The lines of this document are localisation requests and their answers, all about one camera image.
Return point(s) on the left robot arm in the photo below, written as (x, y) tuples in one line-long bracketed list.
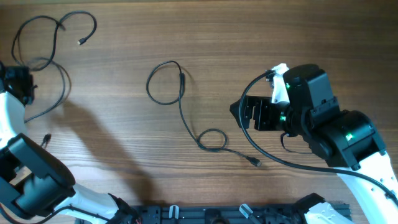
[(34, 183)]

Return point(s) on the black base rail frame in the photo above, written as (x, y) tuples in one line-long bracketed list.
[(270, 213)]

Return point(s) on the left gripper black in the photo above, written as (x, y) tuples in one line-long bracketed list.
[(23, 72)]

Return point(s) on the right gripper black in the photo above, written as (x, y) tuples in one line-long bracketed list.
[(263, 105)]

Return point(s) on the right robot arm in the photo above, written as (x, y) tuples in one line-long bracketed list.
[(303, 104)]

